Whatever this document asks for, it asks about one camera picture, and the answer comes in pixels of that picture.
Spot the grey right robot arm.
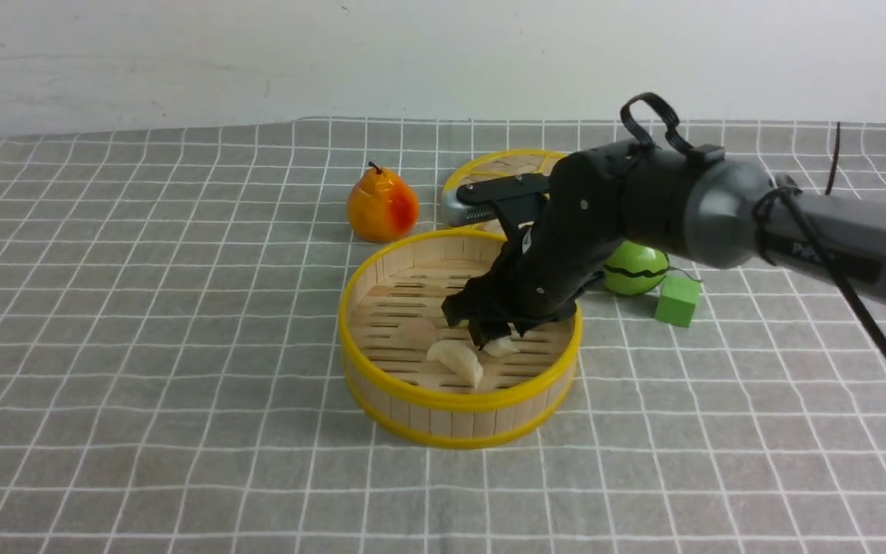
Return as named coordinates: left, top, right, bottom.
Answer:
left=442, top=139, right=886, bottom=345

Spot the cream toy dumpling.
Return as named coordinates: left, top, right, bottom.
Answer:
left=425, top=340, right=483, bottom=392

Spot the white toy dumpling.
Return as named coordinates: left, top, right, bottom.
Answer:
left=481, top=335, right=520, bottom=360

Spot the green toy watermelon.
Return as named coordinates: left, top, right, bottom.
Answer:
left=602, top=241, right=669, bottom=297

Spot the woven bamboo steamer lid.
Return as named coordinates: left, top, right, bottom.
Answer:
left=438, top=149, right=565, bottom=235

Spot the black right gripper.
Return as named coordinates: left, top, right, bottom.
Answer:
left=441, top=173, right=605, bottom=349

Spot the green wooden cube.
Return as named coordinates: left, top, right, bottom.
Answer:
left=654, top=275, right=702, bottom=329

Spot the orange toy pear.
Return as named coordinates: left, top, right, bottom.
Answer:
left=347, top=162, right=421, bottom=243

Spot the bamboo steamer tray yellow rim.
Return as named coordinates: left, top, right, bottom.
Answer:
left=338, top=228, right=583, bottom=449

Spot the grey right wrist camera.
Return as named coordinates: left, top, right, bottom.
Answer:
left=441, top=174, right=551, bottom=229

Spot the right camera cable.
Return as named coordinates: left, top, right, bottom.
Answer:
left=618, top=92, right=886, bottom=424

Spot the grey checkered tablecloth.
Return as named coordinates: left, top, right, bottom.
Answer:
left=0, top=118, right=886, bottom=553

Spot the pink toy dumpling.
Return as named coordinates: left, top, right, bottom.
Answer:
left=391, top=318, right=439, bottom=351

